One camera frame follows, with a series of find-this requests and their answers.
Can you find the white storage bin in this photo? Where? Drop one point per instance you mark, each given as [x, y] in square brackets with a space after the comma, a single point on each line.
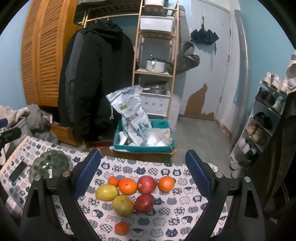
[156, 23]

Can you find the pile of grey clothes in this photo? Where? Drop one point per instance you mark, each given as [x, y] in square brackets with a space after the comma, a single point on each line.
[34, 120]

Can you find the white shoe rack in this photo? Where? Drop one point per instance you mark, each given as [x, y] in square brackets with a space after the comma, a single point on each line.
[254, 111]

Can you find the dark grey hanging jacket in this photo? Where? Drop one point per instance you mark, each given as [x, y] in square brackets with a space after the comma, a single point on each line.
[74, 58]

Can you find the black hanging bag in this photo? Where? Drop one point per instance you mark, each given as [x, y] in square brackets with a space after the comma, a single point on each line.
[188, 62]

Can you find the dark hanging garment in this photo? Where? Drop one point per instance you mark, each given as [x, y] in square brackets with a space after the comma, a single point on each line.
[277, 150]

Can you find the small orange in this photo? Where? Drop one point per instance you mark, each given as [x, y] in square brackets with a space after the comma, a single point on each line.
[121, 227]
[113, 181]

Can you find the wooden shelf rack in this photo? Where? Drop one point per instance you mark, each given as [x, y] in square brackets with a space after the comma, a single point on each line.
[172, 58]

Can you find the steel pot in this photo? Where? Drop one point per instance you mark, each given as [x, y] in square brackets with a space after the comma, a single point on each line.
[154, 87]

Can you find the wooden louvered wardrobe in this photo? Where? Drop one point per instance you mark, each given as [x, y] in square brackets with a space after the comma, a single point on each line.
[44, 58]

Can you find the grey hanging bag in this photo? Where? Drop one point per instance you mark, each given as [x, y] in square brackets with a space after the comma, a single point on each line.
[187, 48]

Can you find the beige cloth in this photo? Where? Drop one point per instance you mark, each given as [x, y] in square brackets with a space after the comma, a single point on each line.
[291, 74]

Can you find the green glass bowl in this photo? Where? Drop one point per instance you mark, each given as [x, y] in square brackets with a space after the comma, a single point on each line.
[49, 164]

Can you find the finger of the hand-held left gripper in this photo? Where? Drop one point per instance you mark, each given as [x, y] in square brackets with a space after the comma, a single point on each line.
[2, 122]
[10, 134]

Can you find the yellow-green mango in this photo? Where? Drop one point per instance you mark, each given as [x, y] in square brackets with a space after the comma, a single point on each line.
[123, 205]

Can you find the metal pipe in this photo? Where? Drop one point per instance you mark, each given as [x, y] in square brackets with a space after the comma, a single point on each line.
[242, 58]

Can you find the red apple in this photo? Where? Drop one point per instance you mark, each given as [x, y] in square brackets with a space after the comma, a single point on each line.
[146, 184]
[143, 202]

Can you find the grey shoe rack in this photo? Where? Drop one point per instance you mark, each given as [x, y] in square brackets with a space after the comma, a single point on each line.
[254, 133]

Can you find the yellow mango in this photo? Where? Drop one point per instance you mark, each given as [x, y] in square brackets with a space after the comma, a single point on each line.
[106, 191]

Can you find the wooden clothes rail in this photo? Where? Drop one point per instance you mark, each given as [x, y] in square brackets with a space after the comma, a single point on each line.
[99, 18]

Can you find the black hanging coat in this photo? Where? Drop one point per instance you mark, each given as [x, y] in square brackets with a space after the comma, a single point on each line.
[99, 81]

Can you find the pale grey door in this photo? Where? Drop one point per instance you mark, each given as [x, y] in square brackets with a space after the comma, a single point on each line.
[208, 69]

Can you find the cat-print tablecloth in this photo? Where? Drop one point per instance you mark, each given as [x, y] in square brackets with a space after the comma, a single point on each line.
[161, 208]

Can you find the black phone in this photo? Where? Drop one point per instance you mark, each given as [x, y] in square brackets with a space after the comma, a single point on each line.
[17, 171]

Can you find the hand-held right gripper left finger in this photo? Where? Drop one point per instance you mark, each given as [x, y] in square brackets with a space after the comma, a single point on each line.
[89, 171]

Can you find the teal box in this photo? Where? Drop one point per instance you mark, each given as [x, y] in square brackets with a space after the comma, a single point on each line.
[138, 149]

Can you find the white rice bag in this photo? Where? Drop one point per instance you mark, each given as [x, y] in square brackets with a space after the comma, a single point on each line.
[129, 111]

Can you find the clear plastic bag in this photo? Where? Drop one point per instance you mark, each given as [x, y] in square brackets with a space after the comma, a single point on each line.
[157, 138]

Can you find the brown cardboard box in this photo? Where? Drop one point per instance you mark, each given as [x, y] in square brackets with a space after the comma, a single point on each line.
[143, 155]

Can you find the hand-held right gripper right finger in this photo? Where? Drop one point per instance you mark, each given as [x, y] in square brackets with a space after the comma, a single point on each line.
[196, 171]

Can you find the dark blue umbrella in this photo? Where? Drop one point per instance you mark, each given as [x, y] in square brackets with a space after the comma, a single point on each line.
[204, 36]

